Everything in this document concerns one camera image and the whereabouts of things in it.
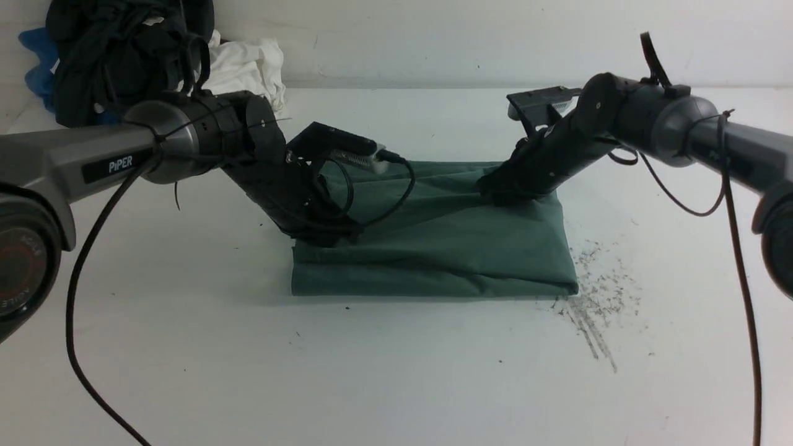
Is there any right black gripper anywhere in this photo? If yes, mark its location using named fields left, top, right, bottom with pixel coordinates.
left=476, top=133, right=589, bottom=206

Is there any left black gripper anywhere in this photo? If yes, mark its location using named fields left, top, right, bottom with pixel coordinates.
left=247, top=156, right=364, bottom=248

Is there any green long sleeve shirt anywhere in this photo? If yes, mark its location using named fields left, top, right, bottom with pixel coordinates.
left=291, top=161, right=579, bottom=299

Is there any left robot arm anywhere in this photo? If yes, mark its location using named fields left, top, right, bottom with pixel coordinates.
left=1, top=90, right=382, bottom=339

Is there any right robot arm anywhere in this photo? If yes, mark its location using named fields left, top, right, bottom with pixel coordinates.
left=478, top=72, right=792, bottom=295

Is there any white garment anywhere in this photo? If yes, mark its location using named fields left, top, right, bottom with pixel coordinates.
left=204, top=30, right=288, bottom=118

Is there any black garment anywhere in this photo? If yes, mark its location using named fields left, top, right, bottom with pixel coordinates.
left=45, top=1, right=215, bottom=128

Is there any blue garment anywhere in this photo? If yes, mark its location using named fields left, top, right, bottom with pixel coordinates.
left=18, top=27, right=120, bottom=129

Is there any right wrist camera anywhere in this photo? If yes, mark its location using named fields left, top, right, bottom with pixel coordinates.
left=507, top=85, right=582, bottom=137

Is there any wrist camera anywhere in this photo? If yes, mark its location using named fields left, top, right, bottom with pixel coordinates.
left=286, top=121, right=389, bottom=175
left=507, top=85, right=582, bottom=137

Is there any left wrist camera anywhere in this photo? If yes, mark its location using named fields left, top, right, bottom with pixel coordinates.
left=286, top=121, right=389, bottom=175

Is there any left camera cable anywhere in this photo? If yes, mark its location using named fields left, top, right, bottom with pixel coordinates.
left=65, top=149, right=417, bottom=446

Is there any camera cable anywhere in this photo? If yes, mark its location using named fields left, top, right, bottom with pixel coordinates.
left=65, top=149, right=417, bottom=446
left=607, top=31, right=763, bottom=446

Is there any right camera cable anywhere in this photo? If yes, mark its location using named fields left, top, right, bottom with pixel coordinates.
left=607, top=31, right=763, bottom=446

